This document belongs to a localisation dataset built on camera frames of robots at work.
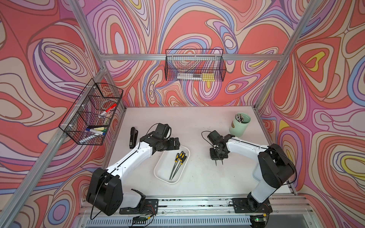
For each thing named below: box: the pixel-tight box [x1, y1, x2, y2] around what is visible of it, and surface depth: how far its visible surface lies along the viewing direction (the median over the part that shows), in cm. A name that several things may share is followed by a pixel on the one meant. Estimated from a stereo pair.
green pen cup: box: [229, 112, 251, 138], surface depth 97 cm
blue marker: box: [86, 127, 106, 136], surface depth 72 cm
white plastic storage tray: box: [153, 145, 191, 185], surface depth 88 cm
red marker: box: [99, 103, 118, 117], surface depth 78 cm
